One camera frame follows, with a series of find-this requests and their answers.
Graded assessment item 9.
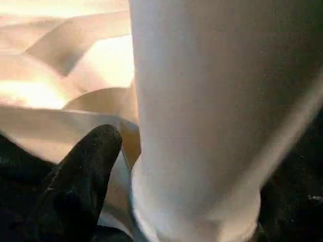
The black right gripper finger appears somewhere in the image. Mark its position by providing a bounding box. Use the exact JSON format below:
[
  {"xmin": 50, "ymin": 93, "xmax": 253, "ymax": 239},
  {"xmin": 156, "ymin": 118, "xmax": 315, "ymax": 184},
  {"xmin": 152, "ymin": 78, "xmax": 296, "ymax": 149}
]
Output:
[{"xmin": 26, "ymin": 124, "xmax": 123, "ymax": 242}]

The white plastic table top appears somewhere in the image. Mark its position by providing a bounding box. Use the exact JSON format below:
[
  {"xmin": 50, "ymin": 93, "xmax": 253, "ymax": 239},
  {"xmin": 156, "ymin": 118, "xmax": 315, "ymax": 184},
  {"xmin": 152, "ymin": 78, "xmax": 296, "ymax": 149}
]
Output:
[{"xmin": 0, "ymin": 0, "xmax": 143, "ymax": 238}]

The white plastic table leg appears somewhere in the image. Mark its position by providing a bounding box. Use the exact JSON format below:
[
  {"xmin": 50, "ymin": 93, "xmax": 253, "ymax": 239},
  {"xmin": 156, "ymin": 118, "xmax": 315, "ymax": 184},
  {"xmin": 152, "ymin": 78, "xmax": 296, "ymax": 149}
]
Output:
[{"xmin": 128, "ymin": 0, "xmax": 323, "ymax": 242}]

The black plastic mat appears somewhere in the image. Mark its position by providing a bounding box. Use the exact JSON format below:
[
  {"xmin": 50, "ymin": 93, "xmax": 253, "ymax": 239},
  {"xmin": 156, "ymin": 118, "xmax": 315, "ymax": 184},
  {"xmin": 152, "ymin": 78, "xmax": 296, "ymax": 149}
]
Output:
[{"xmin": 0, "ymin": 108, "xmax": 323, "ymax": 242}]

